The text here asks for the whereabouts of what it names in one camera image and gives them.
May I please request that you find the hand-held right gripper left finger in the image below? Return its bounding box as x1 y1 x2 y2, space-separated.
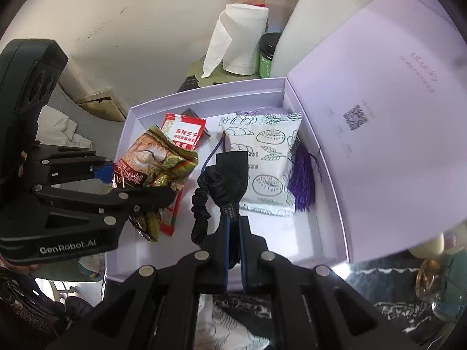
46 215 231 350

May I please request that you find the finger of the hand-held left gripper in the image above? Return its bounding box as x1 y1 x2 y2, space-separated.
24 145 115 188
0 184 177 242

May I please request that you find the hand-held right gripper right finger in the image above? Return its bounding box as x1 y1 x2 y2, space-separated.
239 215 420 350

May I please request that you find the brown green snack packet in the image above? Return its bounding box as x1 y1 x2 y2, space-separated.
111 124 200 243

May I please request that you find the black bow scrunchie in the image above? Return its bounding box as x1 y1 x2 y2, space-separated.
191 150 249 246

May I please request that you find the white printed snack packet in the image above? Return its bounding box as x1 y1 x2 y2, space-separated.
219 112 303 217
199 293 272 350

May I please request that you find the purple tassel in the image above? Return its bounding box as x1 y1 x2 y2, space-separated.
286 142 322 212

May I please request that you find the red white snack packet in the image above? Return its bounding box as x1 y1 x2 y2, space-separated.
161 112 207 236

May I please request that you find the lavender gift box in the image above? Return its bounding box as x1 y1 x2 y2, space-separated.
106 0 467 285

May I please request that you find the person's left hand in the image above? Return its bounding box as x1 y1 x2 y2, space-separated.
0 257 41 275

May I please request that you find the grey garment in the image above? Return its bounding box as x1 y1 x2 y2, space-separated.
38 115 95 146

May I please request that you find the grey padded chair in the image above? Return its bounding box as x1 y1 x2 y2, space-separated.
36 80 128 154

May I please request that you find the trash bin with blue bag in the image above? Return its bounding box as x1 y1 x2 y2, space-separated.
78 255 106 282

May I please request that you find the green scalloped mat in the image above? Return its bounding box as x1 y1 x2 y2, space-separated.
184 60 261 81

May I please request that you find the cream white water bottle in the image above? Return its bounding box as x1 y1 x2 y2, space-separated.
409 222 458 259

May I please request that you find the glass mug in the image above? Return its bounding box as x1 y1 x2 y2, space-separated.
415 257 467 321

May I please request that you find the green jar with black lid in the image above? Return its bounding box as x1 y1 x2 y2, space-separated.
258 32 282 79

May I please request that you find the toilet paper roll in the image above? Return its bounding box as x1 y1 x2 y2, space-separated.
201 3 270 79

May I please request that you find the white foam sheet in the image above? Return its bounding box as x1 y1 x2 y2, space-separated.
272 0 387 79

